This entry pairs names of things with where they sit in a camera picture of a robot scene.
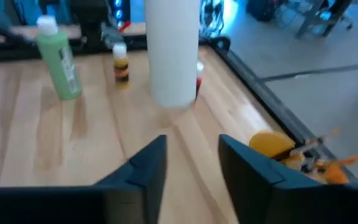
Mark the black floor fan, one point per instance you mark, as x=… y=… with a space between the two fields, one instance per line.
x=211 y=14

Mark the large white paint bottle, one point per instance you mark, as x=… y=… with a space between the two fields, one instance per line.
x=172 y=53

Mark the small yellow paint bottle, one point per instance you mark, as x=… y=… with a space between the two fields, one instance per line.
x=121 y=67

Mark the grey background chair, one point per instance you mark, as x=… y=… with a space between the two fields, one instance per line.
x=322 y=15

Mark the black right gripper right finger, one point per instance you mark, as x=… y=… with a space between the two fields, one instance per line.
x=250 y=183

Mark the small red paint bottle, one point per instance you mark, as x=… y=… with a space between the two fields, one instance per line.
x=199 y=84

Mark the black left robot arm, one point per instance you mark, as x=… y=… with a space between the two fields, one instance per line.
x=89 y=18

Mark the large green paint bottle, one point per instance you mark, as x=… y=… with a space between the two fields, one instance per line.
x=57 y=62

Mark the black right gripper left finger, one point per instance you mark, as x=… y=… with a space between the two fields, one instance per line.
x=141 y=180

